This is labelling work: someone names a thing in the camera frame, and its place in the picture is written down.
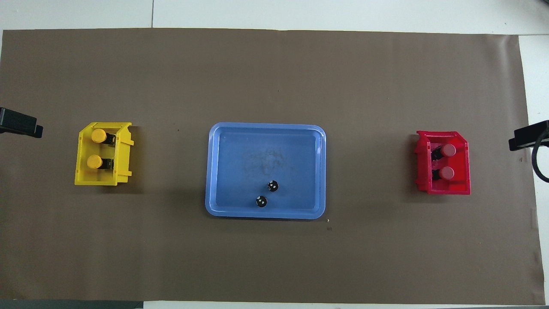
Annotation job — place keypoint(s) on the yellow plastic parts bin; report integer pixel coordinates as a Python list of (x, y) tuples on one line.
[(107, 176)]

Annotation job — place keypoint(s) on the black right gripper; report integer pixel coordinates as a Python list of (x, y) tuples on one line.
[(532, 135)]

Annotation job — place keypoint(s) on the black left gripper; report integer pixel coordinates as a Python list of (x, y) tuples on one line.
[(17, 122)]

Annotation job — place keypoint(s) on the blue plastic tray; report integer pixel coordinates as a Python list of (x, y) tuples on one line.
[(240, 171)]

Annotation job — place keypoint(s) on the black cylindrical capacitor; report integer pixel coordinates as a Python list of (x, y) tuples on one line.
[(261, 201), (272, 186)]

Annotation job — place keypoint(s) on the red plastic parts bin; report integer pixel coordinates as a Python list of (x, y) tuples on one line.
[(460, 171)]

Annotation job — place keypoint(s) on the red push button switch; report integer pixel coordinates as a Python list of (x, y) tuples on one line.
[(449, 150), (447, 173)]

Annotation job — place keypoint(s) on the brown paper table mat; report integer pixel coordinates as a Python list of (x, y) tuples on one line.
[(274, 77)]

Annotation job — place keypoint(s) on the yellow push button switch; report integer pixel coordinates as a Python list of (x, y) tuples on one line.
[(98, 136), (94, 162)]

